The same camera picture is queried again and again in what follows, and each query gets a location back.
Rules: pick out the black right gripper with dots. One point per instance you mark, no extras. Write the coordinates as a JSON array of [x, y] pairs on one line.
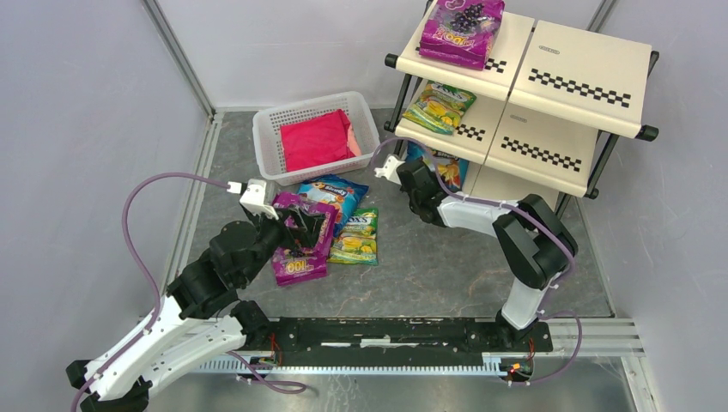
[[409, 178]]

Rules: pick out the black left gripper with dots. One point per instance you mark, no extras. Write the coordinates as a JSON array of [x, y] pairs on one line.
[[279, 226]]

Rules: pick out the purple grape candy bag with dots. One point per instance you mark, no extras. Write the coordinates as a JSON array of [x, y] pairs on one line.
[[291, 270], [462, 32], [287, 199]]

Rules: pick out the blue Slendy bag front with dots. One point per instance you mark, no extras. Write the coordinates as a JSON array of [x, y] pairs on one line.
[[451, 169]]

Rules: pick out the blue slendy bag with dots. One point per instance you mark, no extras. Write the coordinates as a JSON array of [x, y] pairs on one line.
[[344, 195], [451, 169]]

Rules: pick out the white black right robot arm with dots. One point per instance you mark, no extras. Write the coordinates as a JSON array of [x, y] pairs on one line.
[[537, 246]]

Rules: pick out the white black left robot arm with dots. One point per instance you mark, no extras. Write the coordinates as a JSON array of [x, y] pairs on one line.
[[199, 318]]

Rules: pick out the green Fox's candy bag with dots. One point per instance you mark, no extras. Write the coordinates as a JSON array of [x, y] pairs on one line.
[[357, 242]]

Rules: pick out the green candy bag on shelf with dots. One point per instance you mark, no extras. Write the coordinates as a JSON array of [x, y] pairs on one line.
[[440, 108]]

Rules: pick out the cream three-tier shelf rack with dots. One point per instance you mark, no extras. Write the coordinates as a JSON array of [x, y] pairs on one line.
[[551, 103]]

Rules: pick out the blue Slendy bag near basket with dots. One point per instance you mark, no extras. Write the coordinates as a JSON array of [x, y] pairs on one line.
[[344, 195]]

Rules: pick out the white plastic basket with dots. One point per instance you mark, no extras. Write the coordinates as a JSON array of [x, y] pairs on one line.
[[266, 126]]

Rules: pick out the pink folded cloth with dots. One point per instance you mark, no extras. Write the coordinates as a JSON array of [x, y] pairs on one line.
[[325, 139]]

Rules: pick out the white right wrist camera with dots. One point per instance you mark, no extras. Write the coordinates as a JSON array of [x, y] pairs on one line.
[[389, 169]]

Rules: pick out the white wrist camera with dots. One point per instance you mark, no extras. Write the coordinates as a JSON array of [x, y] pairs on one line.
[[389, 169], [256, 196]]

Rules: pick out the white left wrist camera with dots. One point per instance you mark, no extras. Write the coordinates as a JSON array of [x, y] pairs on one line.
[[256, 196]]

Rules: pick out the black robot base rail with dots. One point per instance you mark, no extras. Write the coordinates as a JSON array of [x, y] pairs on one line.
[[385, 342]]

